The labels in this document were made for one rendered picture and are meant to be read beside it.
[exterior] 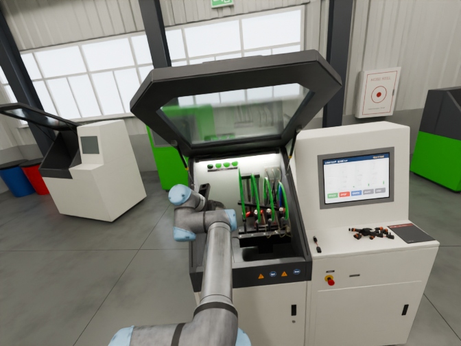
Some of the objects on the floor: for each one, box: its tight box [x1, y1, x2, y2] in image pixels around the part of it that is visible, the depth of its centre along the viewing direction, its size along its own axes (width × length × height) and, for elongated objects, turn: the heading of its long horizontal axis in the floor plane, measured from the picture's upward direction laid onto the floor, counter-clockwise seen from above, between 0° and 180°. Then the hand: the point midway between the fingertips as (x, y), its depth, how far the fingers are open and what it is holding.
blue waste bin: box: [0, 159, 36, 197], centre depth 508 cm, size 60×60×77 cm
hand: (217, 209), depth 105 cm, fingers open, 7 cm apart
